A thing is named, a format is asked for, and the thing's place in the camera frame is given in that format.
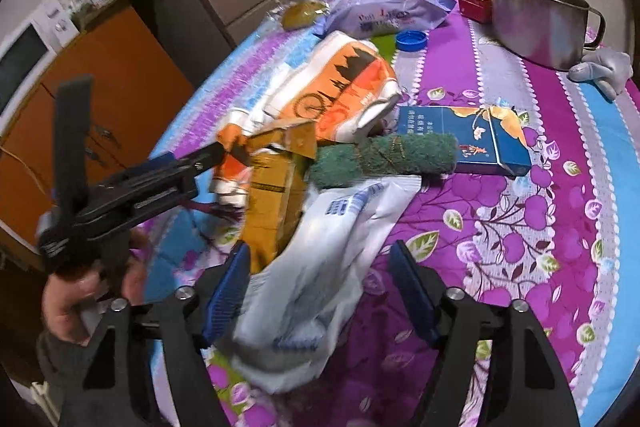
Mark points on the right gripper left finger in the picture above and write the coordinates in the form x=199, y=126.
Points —
x=115, y=385

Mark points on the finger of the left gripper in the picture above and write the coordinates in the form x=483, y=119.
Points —
x=201, y=160
x=150, y=165

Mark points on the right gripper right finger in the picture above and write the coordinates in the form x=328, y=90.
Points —
x=525, y=386

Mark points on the orange white paper bag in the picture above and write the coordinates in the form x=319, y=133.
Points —
x=346, y=87

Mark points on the white plastic wrapper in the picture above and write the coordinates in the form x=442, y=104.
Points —
x=295, y=309

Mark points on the green scouring pad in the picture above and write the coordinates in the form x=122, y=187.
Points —
x=342, y=165

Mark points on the blue cigarette box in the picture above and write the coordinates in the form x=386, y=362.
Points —
x=490, y=139

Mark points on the person's left hand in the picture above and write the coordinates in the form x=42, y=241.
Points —
x=63, y=296

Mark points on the orange wooden cabinet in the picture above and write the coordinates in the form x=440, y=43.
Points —
x=116, y=89

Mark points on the white microwave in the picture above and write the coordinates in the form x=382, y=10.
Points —
x=27, y=52

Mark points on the bread in plastic bag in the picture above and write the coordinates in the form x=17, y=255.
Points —
x=302, y=14

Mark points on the purple snack bag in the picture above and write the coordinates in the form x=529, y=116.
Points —
x=364, y=19

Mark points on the blue bottle cap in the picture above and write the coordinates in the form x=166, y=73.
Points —
x=411, y=40

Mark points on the small red box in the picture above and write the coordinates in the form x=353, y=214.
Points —
x=478, y=10

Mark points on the steel pot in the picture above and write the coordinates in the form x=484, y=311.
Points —
x=549, y=33

